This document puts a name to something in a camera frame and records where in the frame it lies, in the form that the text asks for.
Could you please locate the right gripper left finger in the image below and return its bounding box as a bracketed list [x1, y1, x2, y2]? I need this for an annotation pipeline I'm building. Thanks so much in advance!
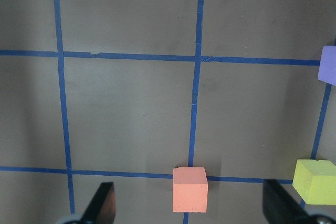
[80, 182, 116, 223]

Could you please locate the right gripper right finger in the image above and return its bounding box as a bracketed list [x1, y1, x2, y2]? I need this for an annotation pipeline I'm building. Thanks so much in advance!
[262, 179, 336, 224]

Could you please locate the yellow block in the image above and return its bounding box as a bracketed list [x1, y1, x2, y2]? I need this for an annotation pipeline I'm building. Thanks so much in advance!
[292, 159, 335, 206]

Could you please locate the orange block near base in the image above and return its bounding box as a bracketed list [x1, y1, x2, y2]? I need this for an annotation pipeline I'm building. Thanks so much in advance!
[172, 167, 208, 213]

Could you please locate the purple block near teal tray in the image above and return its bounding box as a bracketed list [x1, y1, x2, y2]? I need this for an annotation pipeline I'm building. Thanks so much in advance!
[318, 46, 336, 86]

